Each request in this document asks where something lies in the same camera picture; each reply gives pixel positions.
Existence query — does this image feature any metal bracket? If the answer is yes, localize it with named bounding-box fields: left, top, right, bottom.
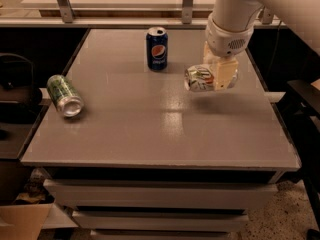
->
left=258, top=7, right=274, bottom=25
left=57, top=0, right=74, bottom=23
left=181, top=0, right=193, bottom=24

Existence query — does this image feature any grey drawer cabinet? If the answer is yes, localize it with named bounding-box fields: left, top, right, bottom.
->
left=43, top=167, right=284, bottom=240

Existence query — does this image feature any white 7up can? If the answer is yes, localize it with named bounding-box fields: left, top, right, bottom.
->
left=184, top=64, right=214, bottom=92

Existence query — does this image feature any middle metal bracket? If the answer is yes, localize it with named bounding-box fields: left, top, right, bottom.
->
left=181, top=0, right=193, bottom=24

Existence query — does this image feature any right metal bracket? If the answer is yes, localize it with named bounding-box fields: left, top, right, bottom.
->
left=258, top=7, right=274, bottom=25

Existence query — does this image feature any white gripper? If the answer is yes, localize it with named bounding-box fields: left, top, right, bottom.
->
left=203, top=14, right=254, bottom=90

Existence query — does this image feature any cardboard box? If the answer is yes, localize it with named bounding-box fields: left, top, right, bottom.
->
left=0, top=204, right=52, bottom=240

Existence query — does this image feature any green soda can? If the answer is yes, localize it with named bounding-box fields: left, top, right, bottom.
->
left=47, top=75, right=84, bottom=118

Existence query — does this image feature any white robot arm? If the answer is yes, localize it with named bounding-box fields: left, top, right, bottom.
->
left=205, top=0, right=320, bottom=90

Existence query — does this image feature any black chair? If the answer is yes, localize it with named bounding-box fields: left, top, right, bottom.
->
left=0, top=53, right=42, bottom=106

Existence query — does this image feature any blue Pepsi can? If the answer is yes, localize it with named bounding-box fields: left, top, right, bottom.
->
left=146, top=27, right=168, bottom=71

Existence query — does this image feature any left metal bracket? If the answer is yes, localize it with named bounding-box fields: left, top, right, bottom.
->
left=57, top=0, right=74, bottom=23

